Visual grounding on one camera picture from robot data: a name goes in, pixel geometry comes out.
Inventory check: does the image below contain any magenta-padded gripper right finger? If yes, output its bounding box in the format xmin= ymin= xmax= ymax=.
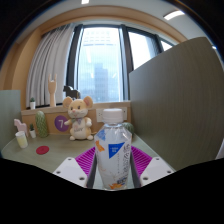
xmin=129 ymin=145 xmax=176 ymax=190

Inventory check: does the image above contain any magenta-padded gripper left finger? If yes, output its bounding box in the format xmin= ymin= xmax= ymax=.
xmin=52 ymin=146 xmax=98 ymax=190

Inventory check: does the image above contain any clear plastic water bottle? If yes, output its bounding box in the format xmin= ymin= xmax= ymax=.
xmin=94 ymin=108 xmax=133 ymax=191

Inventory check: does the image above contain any flat round red coaster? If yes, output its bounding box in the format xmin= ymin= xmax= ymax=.
xmin=35 ymin=145 xmax=50 ymax=156

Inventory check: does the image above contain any round purple number sign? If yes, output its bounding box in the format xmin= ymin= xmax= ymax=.
xmin=53 ymin=114 xmax=70 ymax=133

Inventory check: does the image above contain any beige plush mouse toy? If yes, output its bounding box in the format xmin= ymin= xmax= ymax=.
xmin=62 ymin=95 xmax=95 ymax=142

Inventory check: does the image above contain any tall green cactus ornament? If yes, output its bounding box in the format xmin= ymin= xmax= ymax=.
xmin=35 ymin=110 xmax=50 ymax=139

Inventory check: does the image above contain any white paper cup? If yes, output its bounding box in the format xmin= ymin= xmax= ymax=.
xmin=14 ymin=130 xmax=29 ymax=149

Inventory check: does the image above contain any grey-green desk partition panel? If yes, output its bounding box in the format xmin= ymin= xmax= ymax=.
xmin=128 ymin=36 xmax=224 ymax=172
xmin=0 ymin=89 xmax=22 ymax=153

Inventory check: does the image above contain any pink wooden horse figurine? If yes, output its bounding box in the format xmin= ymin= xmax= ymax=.
xmin=13 ymin=118 xmax=29 ymax=137

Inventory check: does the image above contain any black wooden horse figurine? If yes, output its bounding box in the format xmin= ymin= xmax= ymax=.
xmin=62 ymin=85 xmax=81 ymax=100

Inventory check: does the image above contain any wooden hand model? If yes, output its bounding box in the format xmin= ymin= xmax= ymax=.
xmin=47 ymin=73 xmax=58 ymax=108

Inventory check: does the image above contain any white pleated curtain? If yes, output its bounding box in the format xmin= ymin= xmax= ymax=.
xmin=25 ymin=23 xmax=76 ymax=108

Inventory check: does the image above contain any dark-framed window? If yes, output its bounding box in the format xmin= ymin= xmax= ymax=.
xmin=66 ymin=23 xmax=174 ymax=104

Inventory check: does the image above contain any white wall socket plate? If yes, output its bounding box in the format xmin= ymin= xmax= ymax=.
xmin=122 ymin=106 xmax=129 ymax=122
xmin=95 ymin=107 xmax=105 ymax=123

